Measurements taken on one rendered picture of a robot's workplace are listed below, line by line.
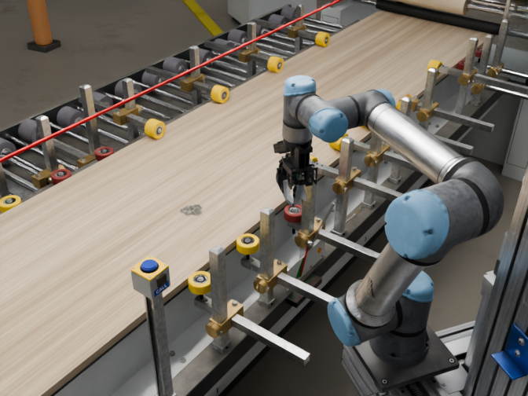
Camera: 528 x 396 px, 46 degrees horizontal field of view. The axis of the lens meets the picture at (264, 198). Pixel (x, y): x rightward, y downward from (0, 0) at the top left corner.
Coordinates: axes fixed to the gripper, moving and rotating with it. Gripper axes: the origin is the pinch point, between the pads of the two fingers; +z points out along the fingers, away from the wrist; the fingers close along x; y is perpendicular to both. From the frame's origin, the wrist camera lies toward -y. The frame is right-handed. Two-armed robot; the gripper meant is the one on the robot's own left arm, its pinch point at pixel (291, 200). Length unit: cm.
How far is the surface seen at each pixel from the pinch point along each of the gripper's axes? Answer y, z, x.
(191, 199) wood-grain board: -69, 41, -11
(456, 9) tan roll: -197, 29, 195
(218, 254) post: -9.5, 20.7, -18.2
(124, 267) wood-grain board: -38, 42, -42
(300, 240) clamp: -37, 46, 20
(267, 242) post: -23.3, 32.2, 2.4
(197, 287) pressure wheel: -20, 41, -23
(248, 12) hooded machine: -458, 106, 149
